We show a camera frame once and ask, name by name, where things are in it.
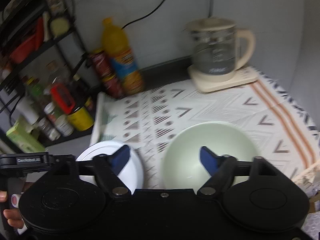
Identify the white plate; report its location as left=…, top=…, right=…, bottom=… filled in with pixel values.
left=76, top=140, right=144, bottom=193

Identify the pale green bowl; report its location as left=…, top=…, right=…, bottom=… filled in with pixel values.
left=161, top=121, right=260, bottom=192

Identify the black kitchen rack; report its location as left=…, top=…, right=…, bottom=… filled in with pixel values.
left=1, top=0, right=91, bottom=134

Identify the person's left hand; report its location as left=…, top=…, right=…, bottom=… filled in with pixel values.
left=0, top=191, right=24, bottom=229

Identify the dark sauce bottle yellow label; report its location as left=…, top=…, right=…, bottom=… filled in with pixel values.
left=49, top=73, right=95, bottom=132

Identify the patterned table cloth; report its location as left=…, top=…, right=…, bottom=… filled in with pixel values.
left=91, top=71, right=319, bottom=189

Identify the white cap small jar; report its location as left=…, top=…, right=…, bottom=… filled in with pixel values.
left=54, top=114, right=74, bottom=137

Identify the green carton box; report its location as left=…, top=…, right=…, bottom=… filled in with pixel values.
left=6, top=115, right=46, bottom=153

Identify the red snack can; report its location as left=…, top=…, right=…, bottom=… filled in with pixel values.
left=89, top=48, right=124, bottom=99

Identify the cream kettle base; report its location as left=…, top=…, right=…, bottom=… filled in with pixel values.
left=188, top=65, right=258, bottom=93

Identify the orange juice bottle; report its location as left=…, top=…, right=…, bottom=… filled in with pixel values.
left=101, top=17, right=145, bottom=95

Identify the glass electric kettle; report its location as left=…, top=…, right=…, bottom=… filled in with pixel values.
left=185, top=17, right=256, bottom=76

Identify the red tray on shelf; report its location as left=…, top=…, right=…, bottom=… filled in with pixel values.
left=10, top=17, right=44, bottom=64

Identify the black power cable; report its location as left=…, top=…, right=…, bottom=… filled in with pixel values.
left=121, top=0, right=177, bottom=29

